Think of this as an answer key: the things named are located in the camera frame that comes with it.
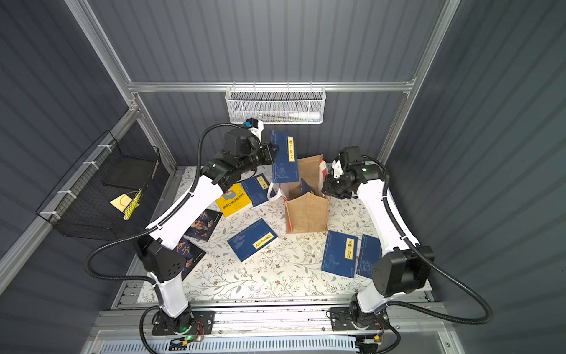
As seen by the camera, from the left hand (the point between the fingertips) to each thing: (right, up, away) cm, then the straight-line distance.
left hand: (284, 148), depth 72 cm
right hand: (+16, -14, +8) cm, 23 cm away
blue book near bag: (-15, -13, +40) cm, 45 cm away
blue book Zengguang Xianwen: (0, -6, +5) cm, 8 cm away
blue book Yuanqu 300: (+23, -40, +18) cm, 49 cm away
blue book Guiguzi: (+35, -40, +18) cm, 56 cm away
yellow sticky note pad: (-55, -18, +2) cm, 58 cm away
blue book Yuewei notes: (-14, -35, +20) cm, 43 cm away
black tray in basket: (-58, -7, +9) cm, 59 cm away
